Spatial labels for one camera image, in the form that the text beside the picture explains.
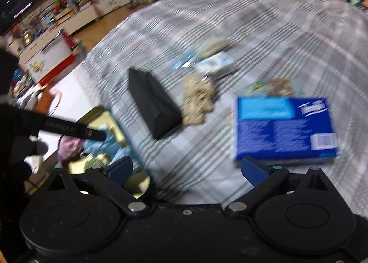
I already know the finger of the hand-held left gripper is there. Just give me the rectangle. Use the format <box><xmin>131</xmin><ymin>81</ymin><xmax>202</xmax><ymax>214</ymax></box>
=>
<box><xmin>29</xmin><ymin>118</ymin><xmax>107</xmax><ymax>141</ymax></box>

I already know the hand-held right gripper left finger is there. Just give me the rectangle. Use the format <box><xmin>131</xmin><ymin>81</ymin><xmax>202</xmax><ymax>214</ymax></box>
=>
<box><xmin>46</xmin><ymin>155</ymin><xmax>151</xmax><ymax>217</ymax></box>

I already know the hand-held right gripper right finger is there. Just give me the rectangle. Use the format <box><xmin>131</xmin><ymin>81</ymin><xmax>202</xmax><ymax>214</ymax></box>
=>
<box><xmin>226</xmin><ymin>156</ymin><xmax>337</xmax><ymax>217</ymax></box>

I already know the blue face mask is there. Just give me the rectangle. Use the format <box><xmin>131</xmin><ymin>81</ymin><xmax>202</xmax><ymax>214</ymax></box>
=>
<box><xmin>82</xmin><ymin>126</ymin><xmax>135</xmax><ymax>166</ymax></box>

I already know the green fuzzy pad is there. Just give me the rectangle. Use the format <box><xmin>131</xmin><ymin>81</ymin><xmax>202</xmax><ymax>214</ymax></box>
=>
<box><xmin>83</xmin><ymin>155</ymin><xmax>111</xmax><ymax>170</ymax></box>

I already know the teal metal tin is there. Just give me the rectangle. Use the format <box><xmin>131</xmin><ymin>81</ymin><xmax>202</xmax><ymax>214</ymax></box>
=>
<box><xmin>59</xmin><ymin>106</ymin><xmax>151</xmax><ymax>202</ymax></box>

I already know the lemon print pouch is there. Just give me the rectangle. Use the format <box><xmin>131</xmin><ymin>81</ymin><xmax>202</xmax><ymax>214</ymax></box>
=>
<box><xmin>250</xmin><ymin>77</ymin><xmax>294</xmax><ymax>98</ymax></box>

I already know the bag of dried mix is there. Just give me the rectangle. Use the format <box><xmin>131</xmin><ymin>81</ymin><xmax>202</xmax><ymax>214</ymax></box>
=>
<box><xmin>182</xmin><ymin>75</ymin><xmax>216</xmax><ymax>125</ymax></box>

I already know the white tissue pack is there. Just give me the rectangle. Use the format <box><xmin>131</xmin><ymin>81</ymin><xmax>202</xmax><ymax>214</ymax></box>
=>
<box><xmin>197</xmin><ymin>52</ymin><xmax>235</xmax><ymax>79</ymax></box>

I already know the clear blue plastic packet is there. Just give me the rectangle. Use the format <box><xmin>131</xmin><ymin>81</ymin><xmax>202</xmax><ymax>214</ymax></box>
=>
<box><xmin>172</xmin><ymin>52</ymin><xmax>199</xmax><ymax>69</ymax></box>

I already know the clear bag of white fluff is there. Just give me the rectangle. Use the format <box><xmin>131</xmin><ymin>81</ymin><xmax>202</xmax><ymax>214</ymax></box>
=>
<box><xmin>195</xmin><ymin>37</ymin><xmax>230</xmax><ymax>58</ymax></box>

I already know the blue cardboard box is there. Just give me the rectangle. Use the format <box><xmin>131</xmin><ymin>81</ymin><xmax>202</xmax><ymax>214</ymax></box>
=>
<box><xmin>232</xmin><ymin>97</ymin><xmax>339</xmax><ymax>169</ymax></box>

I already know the black triangular box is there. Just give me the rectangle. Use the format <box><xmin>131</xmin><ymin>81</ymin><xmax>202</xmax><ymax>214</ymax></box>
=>
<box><xmin>128</xmin><ymin>68</ymin><xmax>183</xmax><ymax>140</ymax></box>

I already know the red and white box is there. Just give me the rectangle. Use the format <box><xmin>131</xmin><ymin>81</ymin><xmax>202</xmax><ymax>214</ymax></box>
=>
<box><xmin>25</xmin><ymin>33</ymin><xmax>84</xmax><ymax>85</ymax></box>

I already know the white low stand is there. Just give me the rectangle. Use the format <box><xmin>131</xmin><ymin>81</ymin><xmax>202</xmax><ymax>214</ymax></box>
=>
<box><xmin>17</xmin><ymin>10</ymin><xmax>100</xmax><ymax>59</ymax></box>

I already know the pile of colourful clutter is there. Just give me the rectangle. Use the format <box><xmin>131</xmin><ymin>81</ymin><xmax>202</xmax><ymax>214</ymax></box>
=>
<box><xmin>6</xmin><ymin>0</ymin><xmax>95</xmax><ymax>48</ymax></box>

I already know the grey plaid blanket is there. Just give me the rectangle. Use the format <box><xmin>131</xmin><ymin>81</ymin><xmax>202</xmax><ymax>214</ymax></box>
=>
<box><xmin>78</xmin><ymin>0</ymin><xmax>368</xmax><ymax>214</ymax></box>

